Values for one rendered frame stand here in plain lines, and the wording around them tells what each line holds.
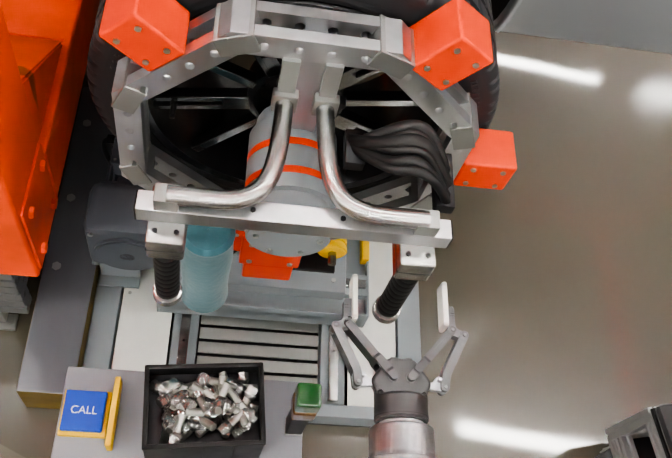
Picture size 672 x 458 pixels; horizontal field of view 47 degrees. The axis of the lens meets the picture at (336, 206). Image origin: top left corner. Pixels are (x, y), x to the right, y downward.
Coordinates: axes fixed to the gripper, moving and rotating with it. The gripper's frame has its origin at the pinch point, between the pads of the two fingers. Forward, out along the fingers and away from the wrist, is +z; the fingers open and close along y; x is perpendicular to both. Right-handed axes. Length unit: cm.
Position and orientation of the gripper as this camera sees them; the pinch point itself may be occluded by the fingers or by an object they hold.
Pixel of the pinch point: (398, 288)
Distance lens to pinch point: 118.2
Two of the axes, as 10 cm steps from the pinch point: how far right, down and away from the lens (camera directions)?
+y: 9.9, 1.0, 1.4
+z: 0.2, -8.7, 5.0
